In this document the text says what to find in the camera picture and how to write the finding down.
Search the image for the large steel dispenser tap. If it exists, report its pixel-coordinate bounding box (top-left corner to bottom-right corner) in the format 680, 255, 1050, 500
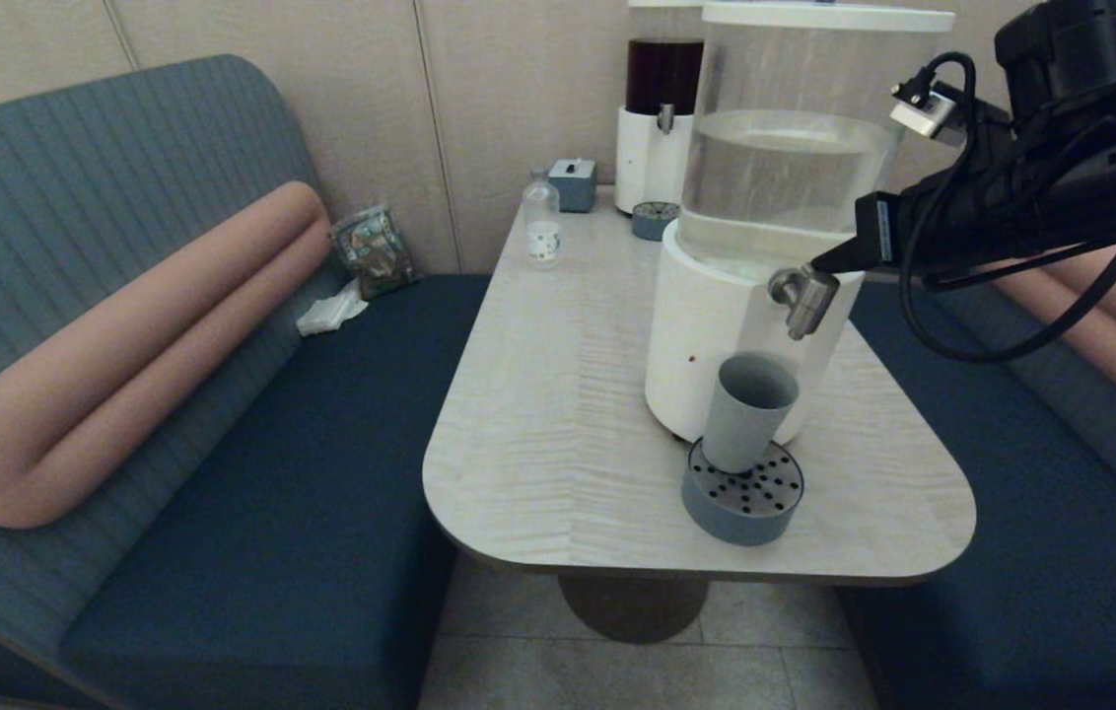
767, 264, 840, 341

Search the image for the grey plastic cup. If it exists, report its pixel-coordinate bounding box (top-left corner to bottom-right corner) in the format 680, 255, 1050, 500
701, 353, 802, 475

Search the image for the large clear water dispenser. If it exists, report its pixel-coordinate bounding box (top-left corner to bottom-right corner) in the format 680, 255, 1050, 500
644, 1, 956, 447

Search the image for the small blue drip tray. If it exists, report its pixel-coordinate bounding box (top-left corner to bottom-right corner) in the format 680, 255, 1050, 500
630, 201, 679, 242

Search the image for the dark drink dispenser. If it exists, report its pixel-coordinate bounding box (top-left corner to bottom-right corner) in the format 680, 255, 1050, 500
614, 0, 707, 216

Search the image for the white dispenser lid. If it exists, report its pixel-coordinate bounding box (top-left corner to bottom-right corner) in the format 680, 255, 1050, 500
701, 1, 956, 34

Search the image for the blue upholstered bench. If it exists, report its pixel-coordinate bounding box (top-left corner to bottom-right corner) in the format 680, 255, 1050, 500
834, 197, 1116, 710
0, 54, 495, 710

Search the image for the blue-grey tissue box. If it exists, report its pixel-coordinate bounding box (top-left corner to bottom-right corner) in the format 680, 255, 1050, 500
547, 158, 597, 213

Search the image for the large blue drip tray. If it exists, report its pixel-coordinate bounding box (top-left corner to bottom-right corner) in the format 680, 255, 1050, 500
680, 437, 805, 547

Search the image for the small clear bottle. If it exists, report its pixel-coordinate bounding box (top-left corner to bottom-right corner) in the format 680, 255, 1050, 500
521, 170, 561, 269

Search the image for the patterned snack bag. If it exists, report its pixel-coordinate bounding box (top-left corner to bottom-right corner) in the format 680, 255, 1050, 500
330, 204, 421, 300

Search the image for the crumpled white tissue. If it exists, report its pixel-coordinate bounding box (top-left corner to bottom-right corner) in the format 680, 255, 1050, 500
295, 279, 369, 337

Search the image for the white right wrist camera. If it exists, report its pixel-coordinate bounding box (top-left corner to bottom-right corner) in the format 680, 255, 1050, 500
889, 77, 969, 141

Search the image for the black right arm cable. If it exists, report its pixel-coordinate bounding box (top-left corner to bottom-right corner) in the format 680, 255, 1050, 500
898, 51, 1116, 364

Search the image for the ribbed table pedestal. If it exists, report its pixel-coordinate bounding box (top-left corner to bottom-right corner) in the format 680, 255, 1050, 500
556, 572, 712, 645

